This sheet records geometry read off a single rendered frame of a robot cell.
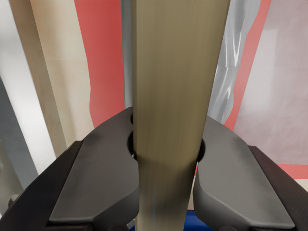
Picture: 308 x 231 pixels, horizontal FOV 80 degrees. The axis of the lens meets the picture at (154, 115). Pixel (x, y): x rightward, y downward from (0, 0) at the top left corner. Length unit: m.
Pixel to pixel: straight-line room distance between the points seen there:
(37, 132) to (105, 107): 0.10
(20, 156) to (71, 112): 1.68
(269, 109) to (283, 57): 0.08
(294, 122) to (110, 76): 0.29
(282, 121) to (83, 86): 0.30
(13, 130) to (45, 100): 1.54
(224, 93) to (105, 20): 0.18
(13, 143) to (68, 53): 1.67
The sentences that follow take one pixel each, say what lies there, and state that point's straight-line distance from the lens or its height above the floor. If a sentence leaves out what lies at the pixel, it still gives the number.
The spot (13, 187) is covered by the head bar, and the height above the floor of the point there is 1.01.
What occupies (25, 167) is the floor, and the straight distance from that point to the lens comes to 2.05.
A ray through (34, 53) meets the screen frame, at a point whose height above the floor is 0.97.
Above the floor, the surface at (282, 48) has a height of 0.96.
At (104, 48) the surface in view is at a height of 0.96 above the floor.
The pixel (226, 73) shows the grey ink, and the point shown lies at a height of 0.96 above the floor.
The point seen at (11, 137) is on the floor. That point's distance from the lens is 1.87.
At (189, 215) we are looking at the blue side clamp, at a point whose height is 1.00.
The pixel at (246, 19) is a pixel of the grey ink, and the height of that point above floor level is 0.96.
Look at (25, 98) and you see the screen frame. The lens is 0.28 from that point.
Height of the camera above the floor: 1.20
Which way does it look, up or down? 61 degrees down
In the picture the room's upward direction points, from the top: 180 degrees counter-clockwise
